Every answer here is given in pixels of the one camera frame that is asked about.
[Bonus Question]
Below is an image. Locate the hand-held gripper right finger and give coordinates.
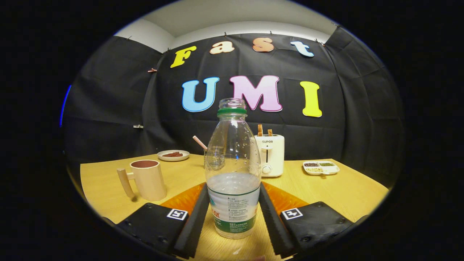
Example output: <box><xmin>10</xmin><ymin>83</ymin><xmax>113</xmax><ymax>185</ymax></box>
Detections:
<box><xmin>258</xmin><ymin>181</ymin><xmax>355</xmax><ymax>260</ymax></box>

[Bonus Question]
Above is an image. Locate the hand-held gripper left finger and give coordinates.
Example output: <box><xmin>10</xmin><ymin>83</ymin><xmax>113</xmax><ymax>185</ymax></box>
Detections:
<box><xmin>116</xmin><ymin>182</ymin><xmax>211</xmax><ymax>260</ymax></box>

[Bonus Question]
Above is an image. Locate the cream cup wooden handle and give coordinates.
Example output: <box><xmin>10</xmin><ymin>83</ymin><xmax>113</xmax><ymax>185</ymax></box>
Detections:
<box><xmin>117</xmin><ymin>159</ymin><xmax>167</xmax><ymax>202</ymax></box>

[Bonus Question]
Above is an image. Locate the clear plastic bottle green label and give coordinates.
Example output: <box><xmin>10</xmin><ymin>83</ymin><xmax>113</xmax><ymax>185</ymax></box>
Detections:
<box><xmin>205</xmin><ymin>98</ymin><xmax>262</xmax><ymax>240</ymax></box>

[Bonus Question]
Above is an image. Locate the wooden table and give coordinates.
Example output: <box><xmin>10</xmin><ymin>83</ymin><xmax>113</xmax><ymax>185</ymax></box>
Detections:
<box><xmin>80</xmin><ymin>154</ymin><xmax>390</xmax><ymax>261</ymax></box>

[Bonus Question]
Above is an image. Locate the white toaster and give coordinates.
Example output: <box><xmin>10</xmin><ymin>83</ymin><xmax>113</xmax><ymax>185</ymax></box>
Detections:
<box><xmin>250</xmin><ymin>134</ymin><xmax>285</xmax><ymax>178</ymax></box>

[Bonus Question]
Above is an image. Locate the small white plate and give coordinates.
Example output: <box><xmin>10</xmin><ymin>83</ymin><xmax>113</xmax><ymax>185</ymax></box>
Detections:
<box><xmin>157</xmin><ymin>150</ymin><xmax>190</xmax><ymax>162</ymax></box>

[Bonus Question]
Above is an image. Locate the white divided grain dish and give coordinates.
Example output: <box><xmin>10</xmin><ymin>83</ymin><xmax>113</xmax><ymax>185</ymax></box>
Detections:
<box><xmin>303</xmin><ymin>161</ymin><xmax>340</xmax><ymax>176</ymax></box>

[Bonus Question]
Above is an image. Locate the black backdrop cloth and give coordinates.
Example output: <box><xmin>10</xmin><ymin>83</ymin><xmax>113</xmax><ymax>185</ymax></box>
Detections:
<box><xmin>62</xmin><ymin>27</ymin><xmax>405</xmax><ymax>189</ymax></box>

